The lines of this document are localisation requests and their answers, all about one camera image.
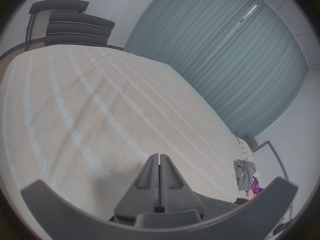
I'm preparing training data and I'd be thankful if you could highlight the blue-green curtain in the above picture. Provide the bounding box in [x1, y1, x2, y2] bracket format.
[186, 3, 310, 137]
[123, 0, 260, 84]

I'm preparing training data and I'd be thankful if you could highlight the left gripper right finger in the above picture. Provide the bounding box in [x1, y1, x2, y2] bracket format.
[160, 154, 207, 218]

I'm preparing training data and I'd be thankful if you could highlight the grey garment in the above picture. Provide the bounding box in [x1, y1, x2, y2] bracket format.
[233, 159, 257, 191]

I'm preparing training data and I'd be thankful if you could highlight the white printed pillow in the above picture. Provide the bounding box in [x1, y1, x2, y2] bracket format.
[235, 136, 262, 182]

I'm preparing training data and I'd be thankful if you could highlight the bed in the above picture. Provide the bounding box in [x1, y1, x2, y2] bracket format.
[0, 45, 292, 221]

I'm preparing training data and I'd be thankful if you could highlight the black T-shirt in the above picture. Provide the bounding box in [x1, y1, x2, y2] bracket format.
[192, 193, 251, 218]

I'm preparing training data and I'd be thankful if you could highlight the purple garment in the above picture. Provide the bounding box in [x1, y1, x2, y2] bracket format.
[251, 176, 264, 195]

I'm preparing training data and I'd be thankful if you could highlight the grey bedside table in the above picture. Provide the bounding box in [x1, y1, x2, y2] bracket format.
[234, 132, 258, 150]

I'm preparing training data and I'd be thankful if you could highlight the black dressing table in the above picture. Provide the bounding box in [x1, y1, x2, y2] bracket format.
[24, 0, 90, 52]

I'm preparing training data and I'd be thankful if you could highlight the pink garment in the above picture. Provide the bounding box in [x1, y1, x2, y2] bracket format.
[246, 187, 258, 200]

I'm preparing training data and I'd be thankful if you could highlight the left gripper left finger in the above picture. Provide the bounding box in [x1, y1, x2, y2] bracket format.
[114, 153, 160, 222]

